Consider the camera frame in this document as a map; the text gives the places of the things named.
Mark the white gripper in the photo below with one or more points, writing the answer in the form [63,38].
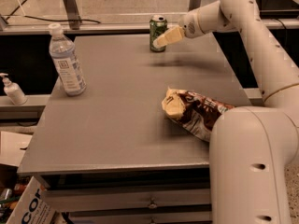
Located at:
[189,25]

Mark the green soda can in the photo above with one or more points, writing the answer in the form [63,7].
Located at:
[157,26]

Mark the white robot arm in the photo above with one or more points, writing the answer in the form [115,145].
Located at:
[249,145]

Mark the brown chip bag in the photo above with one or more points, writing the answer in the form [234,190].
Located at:
[195,112]

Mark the clear plastic water bottle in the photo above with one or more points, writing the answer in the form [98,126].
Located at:
[63,53]

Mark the grey drawer cabinet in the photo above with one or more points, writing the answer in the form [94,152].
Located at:
[111,155]

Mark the white pump dispenser bottle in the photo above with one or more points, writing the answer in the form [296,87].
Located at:
[13,90]

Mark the white cardboard box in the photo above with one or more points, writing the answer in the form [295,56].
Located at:
[31,209]

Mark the metal railing frame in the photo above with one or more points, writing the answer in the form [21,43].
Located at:
[32,17]

